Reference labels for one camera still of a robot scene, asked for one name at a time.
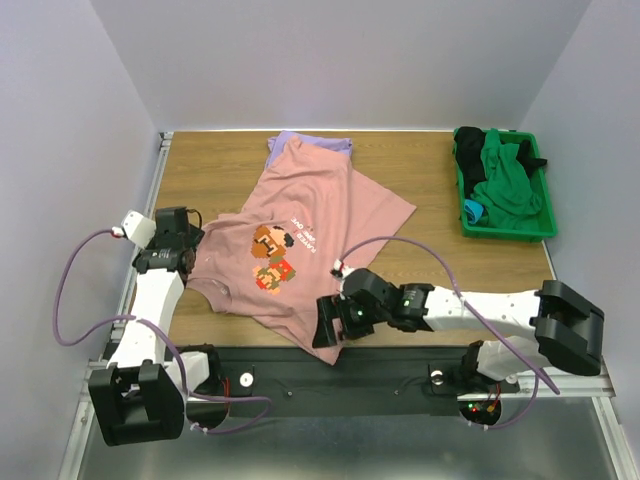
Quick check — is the green t shirt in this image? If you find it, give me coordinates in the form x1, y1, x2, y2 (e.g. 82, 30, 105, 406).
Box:
471, 129, 542, 231

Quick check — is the purple t shirt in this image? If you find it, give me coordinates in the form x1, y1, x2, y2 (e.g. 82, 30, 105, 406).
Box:
264, 130, 353, 169

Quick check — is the pink printed t shirt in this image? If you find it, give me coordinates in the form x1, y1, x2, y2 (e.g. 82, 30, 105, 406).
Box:
187, 137, 416, 364

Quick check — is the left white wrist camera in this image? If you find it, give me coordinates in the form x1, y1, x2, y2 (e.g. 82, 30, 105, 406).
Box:
111, 210, 156, 249

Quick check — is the black t shirt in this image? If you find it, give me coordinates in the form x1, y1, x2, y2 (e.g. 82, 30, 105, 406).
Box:
454, 126, 548, 189

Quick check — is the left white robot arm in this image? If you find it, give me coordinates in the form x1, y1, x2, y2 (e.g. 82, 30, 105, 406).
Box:
88, 206, 224, 446

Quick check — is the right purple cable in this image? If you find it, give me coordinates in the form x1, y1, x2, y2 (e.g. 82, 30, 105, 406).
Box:
330, 236, 561, 432

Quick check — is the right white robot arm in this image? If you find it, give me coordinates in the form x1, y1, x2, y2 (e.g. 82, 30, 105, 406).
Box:
312, 268, 604, 390

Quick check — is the left aluminium rail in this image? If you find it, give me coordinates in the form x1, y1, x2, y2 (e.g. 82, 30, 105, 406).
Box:
80, 131, 174, 402

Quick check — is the blue garment in bin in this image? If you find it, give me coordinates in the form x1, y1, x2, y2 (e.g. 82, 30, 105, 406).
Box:
463, 199, 485, 225

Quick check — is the aluminium rail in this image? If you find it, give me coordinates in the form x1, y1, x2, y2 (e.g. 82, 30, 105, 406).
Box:
457, 355, 619, 401
80, 131, 174, 402

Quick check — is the right aluminium rail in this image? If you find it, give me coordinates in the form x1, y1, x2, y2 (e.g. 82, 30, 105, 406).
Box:
457, 355, 619, 401

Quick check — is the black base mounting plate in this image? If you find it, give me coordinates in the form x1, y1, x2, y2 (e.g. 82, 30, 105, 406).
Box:
196, 345, 518, 417

